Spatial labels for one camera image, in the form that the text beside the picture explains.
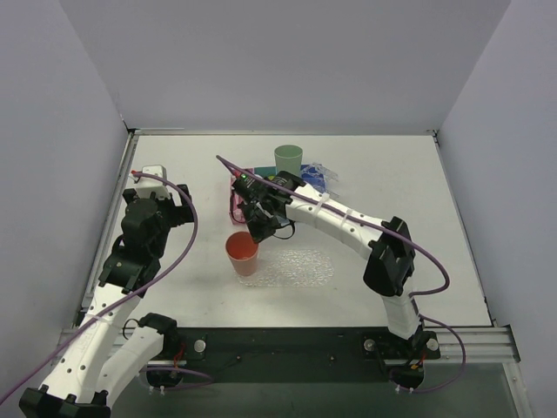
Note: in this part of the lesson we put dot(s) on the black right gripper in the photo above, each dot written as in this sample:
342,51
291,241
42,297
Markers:
261,224

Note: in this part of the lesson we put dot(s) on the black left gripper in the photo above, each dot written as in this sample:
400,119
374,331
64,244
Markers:
181,209

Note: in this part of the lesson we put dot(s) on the orange plastic cup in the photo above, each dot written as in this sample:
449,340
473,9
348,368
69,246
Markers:
242,252

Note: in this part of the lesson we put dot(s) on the green plastic cup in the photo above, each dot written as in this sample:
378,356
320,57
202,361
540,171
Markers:
288,158

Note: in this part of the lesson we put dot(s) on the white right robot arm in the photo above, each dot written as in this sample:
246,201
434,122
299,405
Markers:
382,244

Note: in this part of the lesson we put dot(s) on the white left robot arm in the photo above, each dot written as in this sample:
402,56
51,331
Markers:
90,374

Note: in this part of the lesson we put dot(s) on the clear textured tray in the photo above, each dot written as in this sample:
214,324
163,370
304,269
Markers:
290,268

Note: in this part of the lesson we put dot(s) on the teal drawer bin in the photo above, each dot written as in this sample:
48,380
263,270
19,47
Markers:
268,172

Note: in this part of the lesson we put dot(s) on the dark blue drawer bin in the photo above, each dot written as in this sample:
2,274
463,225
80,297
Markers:
314,177

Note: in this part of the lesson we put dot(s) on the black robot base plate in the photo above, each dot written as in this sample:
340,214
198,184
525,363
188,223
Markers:
292,355

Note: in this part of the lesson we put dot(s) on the aluminium table frame rail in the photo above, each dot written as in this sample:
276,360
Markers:
380,176

